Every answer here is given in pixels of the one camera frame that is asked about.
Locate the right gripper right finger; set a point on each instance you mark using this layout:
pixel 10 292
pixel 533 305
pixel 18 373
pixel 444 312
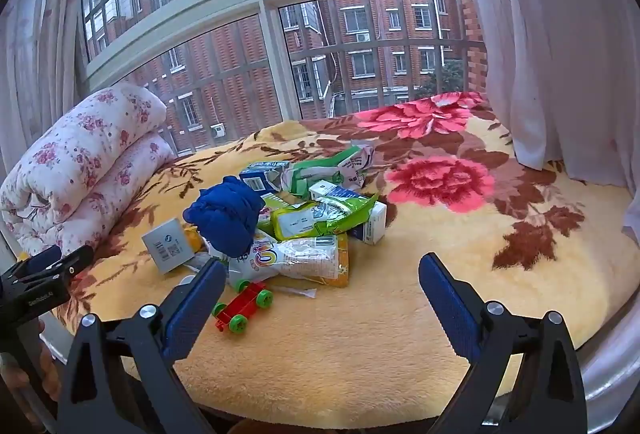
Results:
pixel 548 395

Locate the blue white medicine box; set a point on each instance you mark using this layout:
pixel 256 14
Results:
pixel 363 217

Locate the blue barcode carton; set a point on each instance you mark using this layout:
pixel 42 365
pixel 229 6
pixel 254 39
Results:
pixel 264 177

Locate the person's left hand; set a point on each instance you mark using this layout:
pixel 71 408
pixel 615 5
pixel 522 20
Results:
pixel 30 366

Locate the folded floral white quilt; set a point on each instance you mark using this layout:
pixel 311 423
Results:
pixel 75 181

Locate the right sheer curtain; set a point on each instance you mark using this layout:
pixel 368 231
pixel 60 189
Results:
pixel 563 78

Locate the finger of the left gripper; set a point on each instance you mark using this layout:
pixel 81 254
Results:
pixel 74 263
pixel 45 261

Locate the green foil wrapper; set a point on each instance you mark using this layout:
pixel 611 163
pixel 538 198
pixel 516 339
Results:
pixel 310 219

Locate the small grey white box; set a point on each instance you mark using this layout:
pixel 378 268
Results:
pixel 168 246

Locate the red green toy car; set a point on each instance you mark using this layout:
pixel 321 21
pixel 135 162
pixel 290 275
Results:
pixel 250 297

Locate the sheer curtain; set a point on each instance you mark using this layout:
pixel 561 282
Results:
pixel 40 58
pixel 563 78

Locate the blue knitted cloth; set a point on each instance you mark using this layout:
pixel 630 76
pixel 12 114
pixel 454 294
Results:
pixel 226 215

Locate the left sheer curtain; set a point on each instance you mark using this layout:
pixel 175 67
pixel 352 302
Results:
pixel 40 58

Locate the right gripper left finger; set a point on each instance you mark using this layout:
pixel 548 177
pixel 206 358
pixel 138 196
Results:
pixel 120 377

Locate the green white carton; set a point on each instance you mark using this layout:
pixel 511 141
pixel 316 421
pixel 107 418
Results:
pixel 347 169

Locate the yellow toy block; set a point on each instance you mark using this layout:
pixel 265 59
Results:
pixel 194 239

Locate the white orange snack bag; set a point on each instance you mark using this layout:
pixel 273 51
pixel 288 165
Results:
pixel 323 260

